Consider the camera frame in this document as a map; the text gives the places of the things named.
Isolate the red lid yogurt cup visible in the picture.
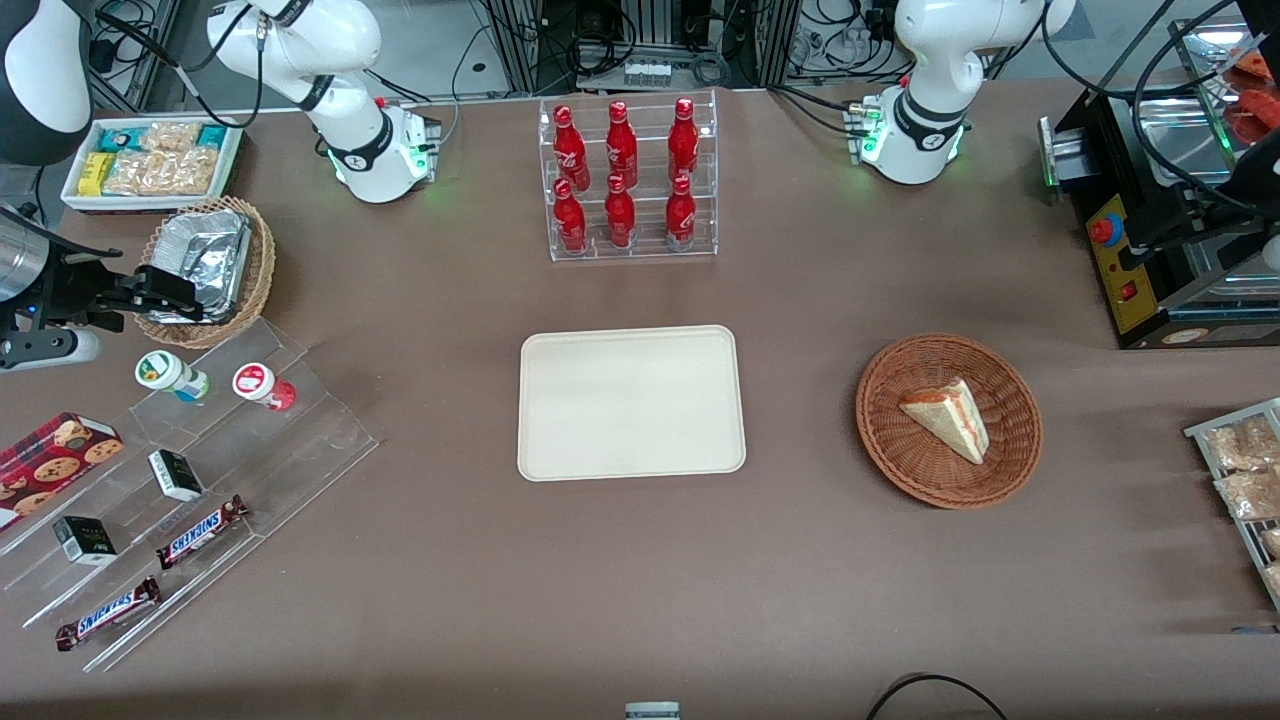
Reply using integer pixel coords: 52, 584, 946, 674
233, 362, 297, 412

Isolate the small black box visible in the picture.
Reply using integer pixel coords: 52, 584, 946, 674
52, 516, 118, 567
148, 450, 205, 503

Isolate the wrapped triangle sandwich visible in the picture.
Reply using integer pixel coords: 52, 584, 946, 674
898, 377, 991, 466

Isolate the clear acrylic bottle rack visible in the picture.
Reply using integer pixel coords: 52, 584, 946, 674
538, 90, 719, 263

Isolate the black sealing machine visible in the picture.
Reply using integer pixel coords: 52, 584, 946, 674
1038, 80, 1280, 351

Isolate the white snack bin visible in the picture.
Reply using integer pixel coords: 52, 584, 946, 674
61, 117, 245, 214

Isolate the black cable loop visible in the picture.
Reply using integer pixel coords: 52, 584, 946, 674
865, 674, 1011, 720

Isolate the red cola bottle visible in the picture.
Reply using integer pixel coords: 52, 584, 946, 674
606, 100, 639, 189
553, 178, 588, 255
553, 105, 591, 193
604, 174, 637, 249
668, 97, 700, 184
665, 175, 698, 252

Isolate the silver foil tray stack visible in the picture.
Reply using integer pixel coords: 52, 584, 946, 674
137, 210, 252, 324

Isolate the tray of snack bags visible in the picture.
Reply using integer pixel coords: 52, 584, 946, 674
1184, 398, 1280, 612

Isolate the Snickers bar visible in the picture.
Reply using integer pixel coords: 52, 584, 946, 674
156, 495, 250, 571
55, 576, 163, 652

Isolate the clear acrylic tiered shelf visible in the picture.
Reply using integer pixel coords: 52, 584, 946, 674
0, 318, 380, 674

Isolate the brown wicker basket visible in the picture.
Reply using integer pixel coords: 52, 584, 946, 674
855, 333, 1044, 511

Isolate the clear snack bag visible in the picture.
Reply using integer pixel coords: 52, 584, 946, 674
1214, 468, 1280, 522
1203, 414, 1280, 472

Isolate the red food packet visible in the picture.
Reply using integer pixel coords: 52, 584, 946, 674
1226, 88, 1280, 147

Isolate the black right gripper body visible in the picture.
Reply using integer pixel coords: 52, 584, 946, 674
40, 248, 138, 333

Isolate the light wicker basket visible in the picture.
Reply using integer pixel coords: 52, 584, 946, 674
132, 196, 277, 350

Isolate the rice cracker bag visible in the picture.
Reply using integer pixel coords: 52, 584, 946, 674
104, 148, 220, 197

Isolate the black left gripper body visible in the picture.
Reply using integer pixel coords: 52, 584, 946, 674
1118, 185, 1266, 273

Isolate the green lid yogurt cup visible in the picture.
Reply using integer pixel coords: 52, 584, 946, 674
135, 350, 211, 402

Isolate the beige serving tray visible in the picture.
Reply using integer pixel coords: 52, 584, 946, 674
517, 325, 748, 483

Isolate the red cookie box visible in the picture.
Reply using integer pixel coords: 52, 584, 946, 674
0, 412, 125, 532

